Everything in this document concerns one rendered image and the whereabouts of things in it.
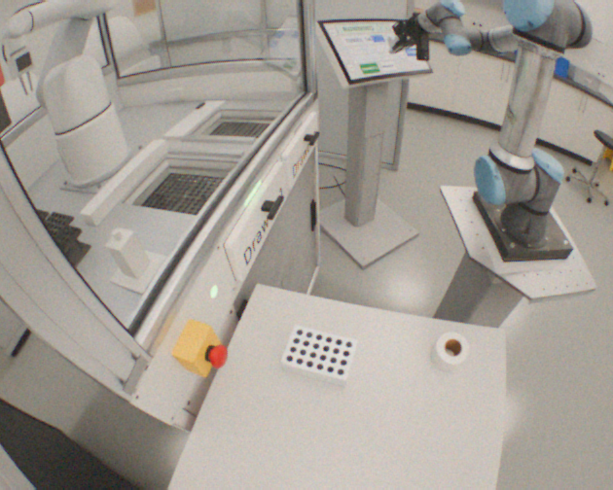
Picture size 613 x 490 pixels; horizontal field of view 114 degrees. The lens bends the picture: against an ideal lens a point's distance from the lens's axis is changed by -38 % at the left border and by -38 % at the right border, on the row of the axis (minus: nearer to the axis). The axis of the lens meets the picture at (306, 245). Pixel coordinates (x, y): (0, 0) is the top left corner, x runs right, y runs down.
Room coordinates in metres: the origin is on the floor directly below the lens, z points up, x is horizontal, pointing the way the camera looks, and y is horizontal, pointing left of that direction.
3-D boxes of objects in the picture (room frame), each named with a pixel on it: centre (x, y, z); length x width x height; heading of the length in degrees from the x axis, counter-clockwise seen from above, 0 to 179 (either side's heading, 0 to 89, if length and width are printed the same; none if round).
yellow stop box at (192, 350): (0.21, 0.19, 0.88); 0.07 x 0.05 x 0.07; 161
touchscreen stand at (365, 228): (1.37, -0.36, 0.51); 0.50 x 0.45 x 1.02; 30
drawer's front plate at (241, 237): (0.53, 0.10, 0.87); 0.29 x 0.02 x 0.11; 161
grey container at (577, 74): (2.70, -3.31, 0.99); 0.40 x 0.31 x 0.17; 66
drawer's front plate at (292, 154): (0.83, -0.01, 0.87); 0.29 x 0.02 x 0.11; 161
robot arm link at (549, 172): (0.53, -0.61, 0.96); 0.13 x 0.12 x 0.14; 92
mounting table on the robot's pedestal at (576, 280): (0.53, -0.65, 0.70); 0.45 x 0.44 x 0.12; 86
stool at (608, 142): (1.79, -2.84, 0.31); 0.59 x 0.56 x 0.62; 156
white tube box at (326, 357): (0.24, -0.01, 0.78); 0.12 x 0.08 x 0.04; 69
